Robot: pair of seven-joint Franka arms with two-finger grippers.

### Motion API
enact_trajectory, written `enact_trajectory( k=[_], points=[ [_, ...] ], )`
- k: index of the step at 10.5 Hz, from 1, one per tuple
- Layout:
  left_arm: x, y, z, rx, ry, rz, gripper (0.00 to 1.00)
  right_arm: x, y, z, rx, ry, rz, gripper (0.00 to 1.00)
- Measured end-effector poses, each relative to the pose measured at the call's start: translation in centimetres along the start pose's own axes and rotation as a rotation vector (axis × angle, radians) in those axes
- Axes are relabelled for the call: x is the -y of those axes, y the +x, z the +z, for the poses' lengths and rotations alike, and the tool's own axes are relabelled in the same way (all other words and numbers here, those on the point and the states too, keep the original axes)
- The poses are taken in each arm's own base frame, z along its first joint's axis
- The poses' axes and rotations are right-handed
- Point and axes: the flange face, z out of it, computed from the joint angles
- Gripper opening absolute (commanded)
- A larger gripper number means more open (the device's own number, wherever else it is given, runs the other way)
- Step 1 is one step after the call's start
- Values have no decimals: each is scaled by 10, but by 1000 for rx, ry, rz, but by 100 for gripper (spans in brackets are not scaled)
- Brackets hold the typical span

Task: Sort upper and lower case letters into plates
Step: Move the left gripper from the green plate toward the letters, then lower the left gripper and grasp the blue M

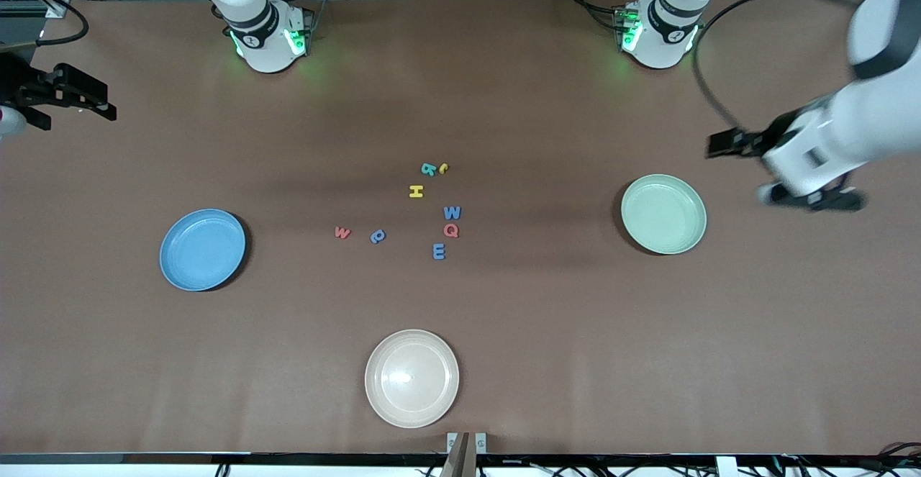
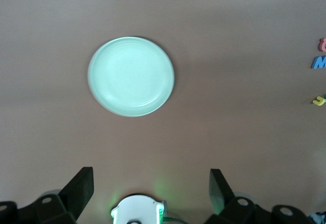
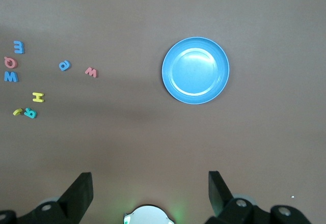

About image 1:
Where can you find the teal foam letter R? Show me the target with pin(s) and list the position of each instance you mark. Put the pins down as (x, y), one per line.
(429, 170)

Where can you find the beige plate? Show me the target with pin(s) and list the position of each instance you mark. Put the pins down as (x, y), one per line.
(411, 378)

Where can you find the blue foam capital letter W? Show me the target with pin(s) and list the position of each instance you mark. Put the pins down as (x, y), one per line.
(452, 213)

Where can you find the red foam lowercase letter w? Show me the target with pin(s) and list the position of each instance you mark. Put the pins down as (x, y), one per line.
(342, 233)

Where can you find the red foam letter Q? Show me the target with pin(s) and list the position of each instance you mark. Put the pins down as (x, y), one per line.
(447, 231)

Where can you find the blue plate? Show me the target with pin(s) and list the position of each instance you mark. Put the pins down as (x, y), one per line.
(203, 250)

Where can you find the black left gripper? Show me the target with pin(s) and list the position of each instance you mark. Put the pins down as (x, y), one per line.
(771, 137)

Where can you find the blue foam lowercase letter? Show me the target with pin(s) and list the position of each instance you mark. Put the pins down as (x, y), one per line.
(378, 237)

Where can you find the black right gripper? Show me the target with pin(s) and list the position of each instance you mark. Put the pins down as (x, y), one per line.
(16, 83)

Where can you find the blue foam letter E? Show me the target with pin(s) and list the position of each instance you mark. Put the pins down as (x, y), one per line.
(436, 251)

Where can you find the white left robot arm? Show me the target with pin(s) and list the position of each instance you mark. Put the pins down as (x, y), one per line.
(665, 31)

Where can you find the yellow foam letter H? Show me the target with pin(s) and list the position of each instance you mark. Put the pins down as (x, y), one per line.
(416, 191)

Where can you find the light green plate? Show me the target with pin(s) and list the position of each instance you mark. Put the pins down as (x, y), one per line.
(663, 214)

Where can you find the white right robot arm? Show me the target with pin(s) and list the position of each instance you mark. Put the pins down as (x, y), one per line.
(259, 24)

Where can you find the metal bracket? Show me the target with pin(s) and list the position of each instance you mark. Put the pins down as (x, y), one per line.
(466, 443)

